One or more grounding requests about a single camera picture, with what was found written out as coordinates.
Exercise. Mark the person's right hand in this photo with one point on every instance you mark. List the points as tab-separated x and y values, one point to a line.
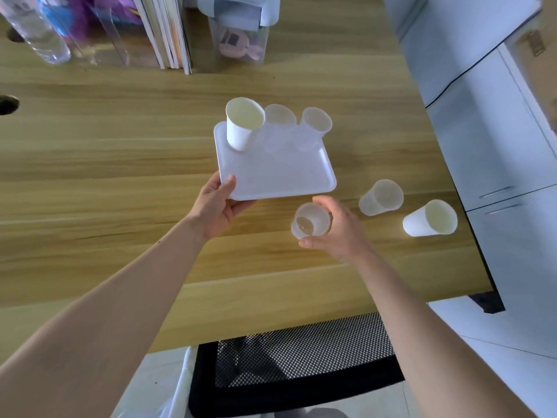
343	234

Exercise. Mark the person's left hand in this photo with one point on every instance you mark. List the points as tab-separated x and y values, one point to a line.
212	209

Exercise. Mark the person's right thumb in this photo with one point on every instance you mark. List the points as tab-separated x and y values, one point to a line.
314	242

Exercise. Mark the person's left thumb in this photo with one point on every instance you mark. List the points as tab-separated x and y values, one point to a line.
228	187

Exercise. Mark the clear plastic cup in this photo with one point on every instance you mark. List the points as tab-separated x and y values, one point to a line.
276	128
381	198
311	128
310	221

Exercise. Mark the white plastic tray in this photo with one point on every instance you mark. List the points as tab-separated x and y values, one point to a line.
278	169

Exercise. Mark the person's right forearm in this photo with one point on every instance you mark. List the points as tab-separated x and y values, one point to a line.
431	343

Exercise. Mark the person's left forearm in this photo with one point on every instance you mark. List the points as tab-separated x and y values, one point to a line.
93	326

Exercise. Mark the white paper cup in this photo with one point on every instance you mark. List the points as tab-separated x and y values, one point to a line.
431	218
242	124

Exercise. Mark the black mesh office chair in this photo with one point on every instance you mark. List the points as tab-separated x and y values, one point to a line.
300	365

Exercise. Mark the pink toy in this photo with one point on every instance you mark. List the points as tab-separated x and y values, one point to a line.
237	45

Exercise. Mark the clear plastic container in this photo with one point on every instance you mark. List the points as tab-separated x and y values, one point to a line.
238	26

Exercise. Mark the row of upright books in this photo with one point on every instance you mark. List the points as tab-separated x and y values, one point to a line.
167	32

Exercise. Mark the black table leg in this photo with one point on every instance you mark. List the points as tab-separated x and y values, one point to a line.
488	301

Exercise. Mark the clear acrylic stand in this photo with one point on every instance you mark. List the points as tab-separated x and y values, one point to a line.
111	41

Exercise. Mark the white cabinet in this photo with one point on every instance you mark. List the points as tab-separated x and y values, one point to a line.
496	139

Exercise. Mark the purple plush toy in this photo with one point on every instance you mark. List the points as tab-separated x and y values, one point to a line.
93	10

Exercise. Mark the clear plastic water bottle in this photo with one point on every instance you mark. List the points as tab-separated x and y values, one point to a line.
37	30

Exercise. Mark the cardboard box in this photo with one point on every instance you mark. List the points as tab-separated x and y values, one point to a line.
537	47

